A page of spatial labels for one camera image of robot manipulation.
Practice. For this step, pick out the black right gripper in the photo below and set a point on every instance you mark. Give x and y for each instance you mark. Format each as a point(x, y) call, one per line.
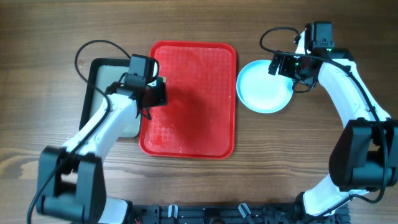
point(284, 70)

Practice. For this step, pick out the light blue plate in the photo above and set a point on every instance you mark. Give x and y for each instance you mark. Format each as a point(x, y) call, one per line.
point(260, 91)

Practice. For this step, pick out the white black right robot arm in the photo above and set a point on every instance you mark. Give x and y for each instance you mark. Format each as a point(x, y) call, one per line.
point(364, 161)

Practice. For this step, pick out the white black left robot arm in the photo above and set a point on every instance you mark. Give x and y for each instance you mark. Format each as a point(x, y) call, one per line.
point(70, 182)

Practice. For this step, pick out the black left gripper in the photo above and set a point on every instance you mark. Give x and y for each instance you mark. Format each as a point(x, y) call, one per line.
point(161, 99)

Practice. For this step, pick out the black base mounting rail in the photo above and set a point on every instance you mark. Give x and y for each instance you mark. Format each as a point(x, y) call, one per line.
point(269, 213)

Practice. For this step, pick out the red plastic tray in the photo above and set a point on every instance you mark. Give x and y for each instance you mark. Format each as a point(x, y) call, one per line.
point(198, 121)

